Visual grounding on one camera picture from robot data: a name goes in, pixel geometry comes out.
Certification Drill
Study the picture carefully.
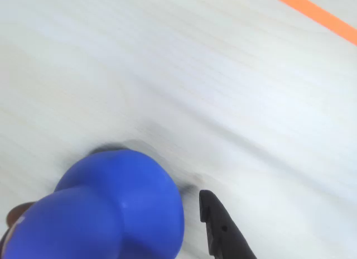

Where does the orange tape strip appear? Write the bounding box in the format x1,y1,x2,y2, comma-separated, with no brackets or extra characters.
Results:
264,0,357,46

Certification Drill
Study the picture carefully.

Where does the blue rubber duck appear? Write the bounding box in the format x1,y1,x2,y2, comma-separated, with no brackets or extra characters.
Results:
0,148,185,259

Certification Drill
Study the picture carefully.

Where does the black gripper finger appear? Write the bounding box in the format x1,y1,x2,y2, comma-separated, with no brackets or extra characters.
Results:
199,189,259,259

